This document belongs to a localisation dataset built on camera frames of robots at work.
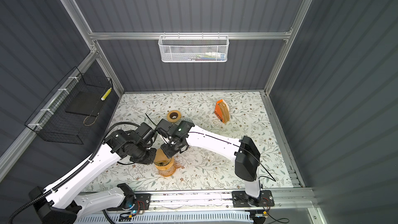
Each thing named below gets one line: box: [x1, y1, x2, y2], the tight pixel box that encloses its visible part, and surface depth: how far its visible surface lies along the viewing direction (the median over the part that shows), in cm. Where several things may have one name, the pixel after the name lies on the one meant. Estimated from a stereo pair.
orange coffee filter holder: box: [214, 99, 231, 124], surface depth 104 cm
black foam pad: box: [65, 88, 104, 117], surface depth 78 cm
